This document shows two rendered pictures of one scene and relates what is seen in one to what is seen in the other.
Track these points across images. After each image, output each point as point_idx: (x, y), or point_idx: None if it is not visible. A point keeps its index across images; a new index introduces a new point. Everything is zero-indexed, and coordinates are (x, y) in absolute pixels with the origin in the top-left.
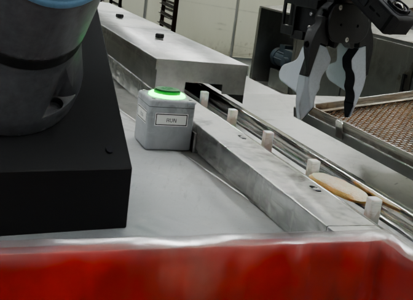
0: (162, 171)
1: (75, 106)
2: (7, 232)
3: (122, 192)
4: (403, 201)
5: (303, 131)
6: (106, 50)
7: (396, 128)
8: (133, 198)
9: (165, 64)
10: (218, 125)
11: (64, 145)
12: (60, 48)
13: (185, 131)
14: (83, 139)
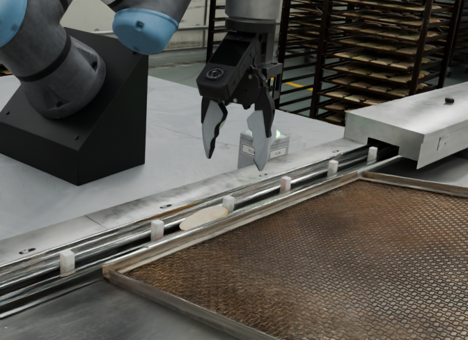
0: (197, 179)
1: (82, 110)
2: (33, 166)
3: (74, 164)
4: None
5: None
6: (124, 83)
7: (349, 205)
8: (129, 180)
9: (353, 118)
10: (281, 165)
11: (60, 128)
12: (20, 70)
13: None
14: (70, 128)
